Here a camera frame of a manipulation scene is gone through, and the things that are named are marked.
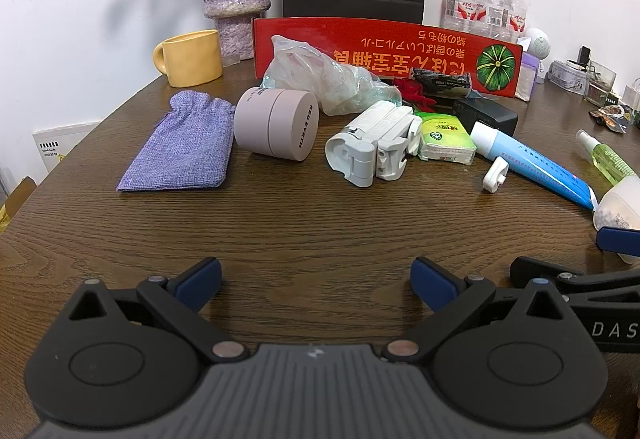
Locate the green tissue packet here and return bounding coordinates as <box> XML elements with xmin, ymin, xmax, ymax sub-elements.
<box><xmin>416</xmin><ymin>114</ymin><xmax>478</xmax><ymax>166</ymax></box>

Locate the red fabric rose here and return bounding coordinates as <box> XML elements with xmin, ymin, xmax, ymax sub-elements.
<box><xmin>392</xmin><ymin>78</ymin><xmax>436</xmax><ymax>112</ymax></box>

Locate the white folding device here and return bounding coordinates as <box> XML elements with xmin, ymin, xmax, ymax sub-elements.
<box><xmin>325</xmin><ymin>100</ymin><xmax>423</xmax><ymax>188</ymax></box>

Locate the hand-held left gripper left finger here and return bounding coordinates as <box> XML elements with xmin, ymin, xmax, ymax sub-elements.
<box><xmin>65</xmin><ymin>257</ymin><xmax>251</xmax><ymax>366</ymax></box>

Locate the red cardboard box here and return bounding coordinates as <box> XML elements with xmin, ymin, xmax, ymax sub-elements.
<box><xmin>251</xmin><ymin>17</ymin><xmax>524</xmax><ymax>100</ymax></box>

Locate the blue white toothpaste tube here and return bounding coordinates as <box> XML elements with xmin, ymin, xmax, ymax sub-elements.
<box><xmin>470</xmin><ymin>121</ymin><xmax>598</xmax><ymax>211</ymax></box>

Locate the green spray bottle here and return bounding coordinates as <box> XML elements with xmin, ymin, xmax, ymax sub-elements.
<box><xmin>575</xmin><ymin>129</ymin><xmax>640</xmax><ymax>192</ymax></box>

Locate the dark snack packet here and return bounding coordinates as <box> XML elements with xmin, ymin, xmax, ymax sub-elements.
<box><xmin>410</xmin><ymin>68</ymin><xmax>475</xmax><ymax>98</ymax></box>

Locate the white tube cap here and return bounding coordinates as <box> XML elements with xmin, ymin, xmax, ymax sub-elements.
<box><xmin>483</xmin><ymin>156</ymin><xmax>510</xmax><ymax>193</ymax></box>

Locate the yellow mug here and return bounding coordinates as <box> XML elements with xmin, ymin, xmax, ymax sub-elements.
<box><xmin>153</xmin><ymin>30</ymin><xmax>224</xmax><ymax>88</ymax></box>

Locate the clear plastic bag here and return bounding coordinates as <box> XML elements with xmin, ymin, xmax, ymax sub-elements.
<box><xmin>260</xmin><ymin>35</ymin><xmax>403</xmax><ymax>116</ymax></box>

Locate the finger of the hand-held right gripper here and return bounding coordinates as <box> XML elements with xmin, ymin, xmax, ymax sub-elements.
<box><xmin>597</xmin><ymin>226</ymin><xmax>640</xmax><ymax>261</ymax></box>
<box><xmin>510</xmin><ymin>256</ymin><xmax>640</xmax><ymax>296</ymax></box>

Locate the pink round jar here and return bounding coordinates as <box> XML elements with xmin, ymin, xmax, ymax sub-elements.
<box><xmin>233</xmin><ymin>87</ymin><xmax>320</xmax><ymax>163</ymax></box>

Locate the translucent white container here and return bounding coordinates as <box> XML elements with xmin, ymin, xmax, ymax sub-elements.
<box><xmin>593</xmin><ymin>179</ymin><xmax>640</xmax><ymax>265</ymax></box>

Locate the purple tissue pack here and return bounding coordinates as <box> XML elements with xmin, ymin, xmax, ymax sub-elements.
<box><xmin>515</xmin><ymin>50</ymin><xmax>542</xmax><ymax>102</ymax></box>

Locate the clear plastic organizer box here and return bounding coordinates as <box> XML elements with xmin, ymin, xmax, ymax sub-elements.
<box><xmin>585</xmin><ymin>61</ymin><xmax>619</xmax><ymax>108</ymax></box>

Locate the black rectangular box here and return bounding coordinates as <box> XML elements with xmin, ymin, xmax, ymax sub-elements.
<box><xmin>452</xmin><ymin>97</ymin><xmax>519</xmax><ymax>136</ymax></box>

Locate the colourful foil packet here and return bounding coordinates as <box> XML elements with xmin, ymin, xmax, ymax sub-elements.
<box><xmin>587</xmin><ymin>104</ymin><xmax>636</xmax><ymax>136</ymax></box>

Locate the purple linen pouch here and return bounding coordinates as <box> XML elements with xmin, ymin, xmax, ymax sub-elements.
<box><xmin>116</xmin><ymin>91</ymin><xmax>237</xmax><ymax>192</ymax></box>

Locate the white paper box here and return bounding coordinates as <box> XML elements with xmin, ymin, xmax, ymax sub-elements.
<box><xmin>32</xmin><ymin>121</ymin><xmax>103</xmax><ymax>174</ymax></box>

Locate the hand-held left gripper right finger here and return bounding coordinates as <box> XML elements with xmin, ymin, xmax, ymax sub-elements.
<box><xmin>383</xmin><ymin>257</ymin><xmax>575</xmax><ymax>366</ymax></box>

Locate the brown cardboard piece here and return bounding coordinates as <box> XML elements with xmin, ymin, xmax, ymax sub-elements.
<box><xmin>0</xmin><ymin>176</ymin><xmax>38</xmax><ymax>232</ymax></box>

